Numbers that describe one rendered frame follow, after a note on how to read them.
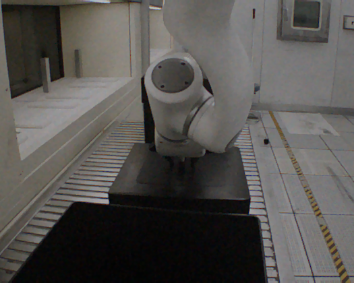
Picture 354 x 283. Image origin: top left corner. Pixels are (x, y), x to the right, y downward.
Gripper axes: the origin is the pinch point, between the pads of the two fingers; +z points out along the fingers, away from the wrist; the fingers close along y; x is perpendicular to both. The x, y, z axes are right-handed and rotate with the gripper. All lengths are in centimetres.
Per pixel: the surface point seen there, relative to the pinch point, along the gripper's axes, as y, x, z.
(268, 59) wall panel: -87, -250, 278
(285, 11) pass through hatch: -103, -285, 224
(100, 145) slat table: 32, -18, 36
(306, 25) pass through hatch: -130, -273, 234
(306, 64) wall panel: -138, -246, 279
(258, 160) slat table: -22.4, -11.2, 29.1
